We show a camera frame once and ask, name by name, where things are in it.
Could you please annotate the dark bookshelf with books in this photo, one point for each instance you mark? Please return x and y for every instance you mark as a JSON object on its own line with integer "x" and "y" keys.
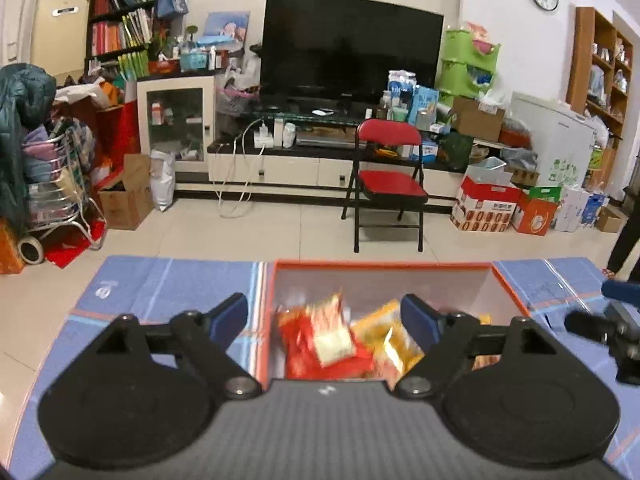
{"x": 125, "y": 15}

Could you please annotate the red white carton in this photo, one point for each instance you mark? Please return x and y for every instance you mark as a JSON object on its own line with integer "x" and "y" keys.
{"x": 482, "y": 210}

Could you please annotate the orange cardboard box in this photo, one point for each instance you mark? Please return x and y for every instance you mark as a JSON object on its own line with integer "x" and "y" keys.
{"x": 380, "y": 280}

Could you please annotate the standing air conditioner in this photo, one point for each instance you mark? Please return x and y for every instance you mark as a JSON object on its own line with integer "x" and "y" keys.
{"x": 60, "y": 20}

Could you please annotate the white chest freezer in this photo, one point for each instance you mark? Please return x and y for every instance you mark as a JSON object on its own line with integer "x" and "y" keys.
{"x": 550, "y": 135}

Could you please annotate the red folding chair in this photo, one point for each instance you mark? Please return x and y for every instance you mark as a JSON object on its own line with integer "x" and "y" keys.
{"x": 387, "y": 135}

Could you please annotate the wooden open shelf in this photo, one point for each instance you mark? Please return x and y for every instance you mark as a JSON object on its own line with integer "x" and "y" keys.
{"x": 582, "y": 60}

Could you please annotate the large brown cardboard box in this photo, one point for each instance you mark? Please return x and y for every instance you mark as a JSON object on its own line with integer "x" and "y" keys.
{"x": 477, "y": 120}

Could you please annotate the green plastic drawer tower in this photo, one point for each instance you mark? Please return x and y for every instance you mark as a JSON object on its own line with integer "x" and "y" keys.
{"x": 465, "y": 65}

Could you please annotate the black white tv stand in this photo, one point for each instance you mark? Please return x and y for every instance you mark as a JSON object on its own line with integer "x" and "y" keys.
{"x": 290, "y": 170}

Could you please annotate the small blue carton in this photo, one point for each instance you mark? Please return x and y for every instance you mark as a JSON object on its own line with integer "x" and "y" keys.
{"x": 595, "y": 210}

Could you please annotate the white box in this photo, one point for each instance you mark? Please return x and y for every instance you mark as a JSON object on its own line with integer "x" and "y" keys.
{"x": 570, "y": 207}

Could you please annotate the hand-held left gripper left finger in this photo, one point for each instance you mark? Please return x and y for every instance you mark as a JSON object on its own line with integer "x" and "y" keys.
{"x": 227, "y": 312}

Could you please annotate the small brown cardboard box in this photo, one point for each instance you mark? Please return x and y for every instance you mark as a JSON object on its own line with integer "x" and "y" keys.
{"x": 611, "y": 220}

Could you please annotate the white power strip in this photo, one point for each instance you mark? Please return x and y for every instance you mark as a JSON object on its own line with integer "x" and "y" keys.
{"x": 263, "y": 137}

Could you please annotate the red paper bag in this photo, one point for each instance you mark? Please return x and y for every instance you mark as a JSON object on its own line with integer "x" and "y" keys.
{"x": 117, "y": 130}

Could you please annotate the white plastic sack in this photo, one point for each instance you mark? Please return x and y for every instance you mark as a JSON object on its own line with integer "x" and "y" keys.
{"x": 162, "y": 180}

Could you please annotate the dark green down jacket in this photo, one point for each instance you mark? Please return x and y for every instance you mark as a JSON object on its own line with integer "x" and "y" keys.
{"x": 20, "y": 125}

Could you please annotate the open brown cardboard box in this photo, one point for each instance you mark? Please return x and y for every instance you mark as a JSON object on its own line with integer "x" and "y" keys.
{"x": 125, "y": 200}

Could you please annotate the red snack packet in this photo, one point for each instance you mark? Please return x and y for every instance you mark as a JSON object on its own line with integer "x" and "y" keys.
{"x": 300, "y": 350}

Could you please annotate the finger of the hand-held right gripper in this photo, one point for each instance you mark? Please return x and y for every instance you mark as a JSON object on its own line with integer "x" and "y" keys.
{"x": 622, "y": 292}
{"x": 587, "y": 325}

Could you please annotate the black television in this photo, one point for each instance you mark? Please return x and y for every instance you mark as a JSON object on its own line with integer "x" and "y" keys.
{"x": 350, "y": 45}

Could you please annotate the large yellow snack packet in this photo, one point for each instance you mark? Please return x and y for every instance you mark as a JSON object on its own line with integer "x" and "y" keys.
{"x": 385, "y": 335}

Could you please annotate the tan cracker packet red edges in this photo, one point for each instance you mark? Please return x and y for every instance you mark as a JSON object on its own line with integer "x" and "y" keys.
{"x": 332, "y": 345}

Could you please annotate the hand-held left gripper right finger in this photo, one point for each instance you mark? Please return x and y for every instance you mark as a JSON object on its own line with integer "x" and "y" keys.
{"x": 417, "y": 317}

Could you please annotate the orange gift box green top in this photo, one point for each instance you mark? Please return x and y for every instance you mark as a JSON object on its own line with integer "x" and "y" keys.
{"x": 537, "y": 215}

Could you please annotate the blue picture poster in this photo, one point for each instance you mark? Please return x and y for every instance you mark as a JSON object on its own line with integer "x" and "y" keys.
{"x": 227, "y": 25}

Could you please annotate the white glass door cabinet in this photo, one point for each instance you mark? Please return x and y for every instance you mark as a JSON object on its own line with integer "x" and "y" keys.
{"x": 175, "y": 110}

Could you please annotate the blue checked tablecloth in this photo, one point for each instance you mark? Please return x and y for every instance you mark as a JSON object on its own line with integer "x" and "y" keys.
{"x": 175, "y": 280}

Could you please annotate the blue white carton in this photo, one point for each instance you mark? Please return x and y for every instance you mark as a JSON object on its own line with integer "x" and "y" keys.
{"x": 424, "y": 105}

